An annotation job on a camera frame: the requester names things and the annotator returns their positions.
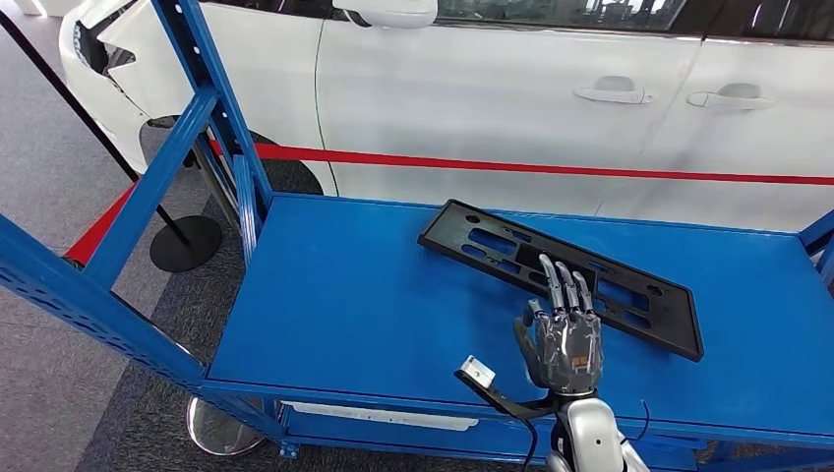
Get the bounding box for black pole stand round base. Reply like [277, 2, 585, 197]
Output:
[0, 11, 224, 273]

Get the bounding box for chrome stanchion post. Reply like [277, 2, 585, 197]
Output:
[185, 395, 269, 458]
[190, 140, 244, 232]

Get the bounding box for long red barrier belt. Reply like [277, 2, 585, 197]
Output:
[252, 143, 834, 188]

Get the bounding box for white car side mirror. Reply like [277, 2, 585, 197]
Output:
[331, 0, 439, 30]

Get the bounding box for black car tire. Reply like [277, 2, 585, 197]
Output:
[140, 117, 326, 198]

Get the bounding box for black plastic plate bracket part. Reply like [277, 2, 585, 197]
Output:
[416, 198, 705, 363]

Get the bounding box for white car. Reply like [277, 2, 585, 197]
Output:
[58, 0, 834, 234]

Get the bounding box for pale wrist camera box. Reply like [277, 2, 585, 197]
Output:
[458, 355, 497, 390]

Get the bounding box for blue metal shelf rack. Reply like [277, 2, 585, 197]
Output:
[0, 0, 834, 472]

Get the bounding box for white car door handle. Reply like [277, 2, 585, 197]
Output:
[685, 83, 777, 112]
[572, 75, 655, 105]

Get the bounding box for black camera cable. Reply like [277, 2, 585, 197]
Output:
[520, 416, 541, 472]

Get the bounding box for short red barrier belt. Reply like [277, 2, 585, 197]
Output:
[63, 138, 226, 268]

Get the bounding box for thin black wire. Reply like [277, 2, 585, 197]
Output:
[619, 400, 653, 447]

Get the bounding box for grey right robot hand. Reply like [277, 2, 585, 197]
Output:
[512, 254, 604, 397]

